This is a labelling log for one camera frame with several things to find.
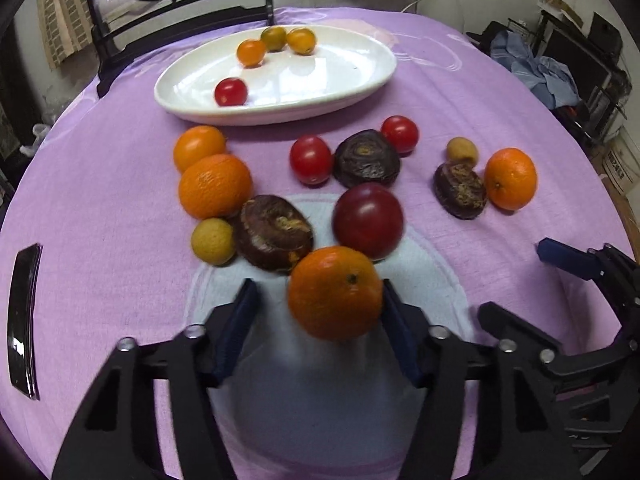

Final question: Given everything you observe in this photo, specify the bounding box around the red cherry tomato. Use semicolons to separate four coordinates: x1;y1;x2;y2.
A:
289;135;333;186
214;77;249;107
380;115;420;154

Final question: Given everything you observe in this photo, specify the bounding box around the dark red tomato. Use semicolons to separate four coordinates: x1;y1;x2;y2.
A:
332;183;405;261

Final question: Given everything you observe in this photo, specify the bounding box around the cardboard box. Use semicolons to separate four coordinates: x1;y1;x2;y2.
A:
600;130;640;196

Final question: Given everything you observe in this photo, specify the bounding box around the black chair with round panel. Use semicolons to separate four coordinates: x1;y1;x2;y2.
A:
82;0;275;99

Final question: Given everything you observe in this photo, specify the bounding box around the yellow orange cherry tomato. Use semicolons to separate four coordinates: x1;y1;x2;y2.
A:
286;27;317;55

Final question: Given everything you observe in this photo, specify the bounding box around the greenish orange cherry tomato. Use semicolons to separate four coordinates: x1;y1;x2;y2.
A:
260;25;288;52

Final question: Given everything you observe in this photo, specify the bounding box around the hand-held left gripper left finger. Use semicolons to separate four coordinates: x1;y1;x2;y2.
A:
50;278;261;480

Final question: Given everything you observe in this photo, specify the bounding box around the white oval plate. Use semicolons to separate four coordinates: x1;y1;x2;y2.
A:
153;25;398;127

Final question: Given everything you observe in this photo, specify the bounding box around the blue clothes pile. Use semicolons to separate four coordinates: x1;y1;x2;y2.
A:
487;30;583;111

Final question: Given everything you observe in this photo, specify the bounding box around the small tan longan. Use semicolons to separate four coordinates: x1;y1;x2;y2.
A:
446;137;479;167

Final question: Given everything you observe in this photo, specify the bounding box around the dark wooden cabinet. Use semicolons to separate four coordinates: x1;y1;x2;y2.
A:
0;60;36;201

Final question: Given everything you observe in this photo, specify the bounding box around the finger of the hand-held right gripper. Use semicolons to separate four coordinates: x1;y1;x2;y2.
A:
477;301;564;367
536;237;640;311

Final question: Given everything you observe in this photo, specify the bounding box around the black smartphone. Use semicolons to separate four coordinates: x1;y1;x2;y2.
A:
6;243;44;401

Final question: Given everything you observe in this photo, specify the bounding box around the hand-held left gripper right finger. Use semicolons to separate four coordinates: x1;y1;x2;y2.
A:
382;279;583;480

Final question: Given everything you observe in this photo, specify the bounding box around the bumpy mandarin orange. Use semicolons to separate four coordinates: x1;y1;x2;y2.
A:
178;154;253;220

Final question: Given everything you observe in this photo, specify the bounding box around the smooth orange tomato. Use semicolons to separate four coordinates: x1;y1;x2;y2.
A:
173;125;228;173

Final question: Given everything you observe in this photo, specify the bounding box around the black metal rack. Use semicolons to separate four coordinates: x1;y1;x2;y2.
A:
537;10;633;146

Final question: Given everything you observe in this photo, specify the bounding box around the beige checked curtain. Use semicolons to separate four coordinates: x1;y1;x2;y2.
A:
37;0;96;71

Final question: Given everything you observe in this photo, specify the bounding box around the brown water chestnut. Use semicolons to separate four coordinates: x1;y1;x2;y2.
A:
234;195;315;275
333;129;402;189
433;162;488;220

